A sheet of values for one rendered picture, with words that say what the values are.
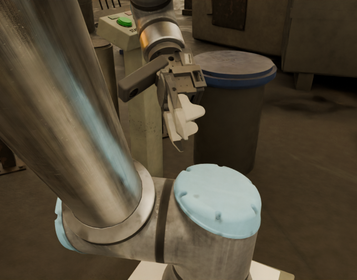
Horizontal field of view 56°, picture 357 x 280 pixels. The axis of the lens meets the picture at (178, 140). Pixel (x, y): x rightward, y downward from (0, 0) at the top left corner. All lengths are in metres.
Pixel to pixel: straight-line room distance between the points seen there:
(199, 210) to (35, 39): 0.37
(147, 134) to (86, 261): 0.43
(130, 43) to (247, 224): 0.60
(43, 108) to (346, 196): 1.22
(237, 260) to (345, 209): 0.77
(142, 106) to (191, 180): 0.54
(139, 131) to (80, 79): 0.86
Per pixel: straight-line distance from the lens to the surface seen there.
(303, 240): 1.14
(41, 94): 0.25
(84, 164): 0.34
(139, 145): 1.15
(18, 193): 1.37
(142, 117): 1.08
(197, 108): 0.60
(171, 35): 0.69
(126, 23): 0.97
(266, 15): 2.88
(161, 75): 0.63
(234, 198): 0.55
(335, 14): 2.17
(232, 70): 1.14
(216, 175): 0.59
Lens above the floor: 0.78
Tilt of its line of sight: 30 degrees down
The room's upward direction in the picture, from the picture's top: straight up
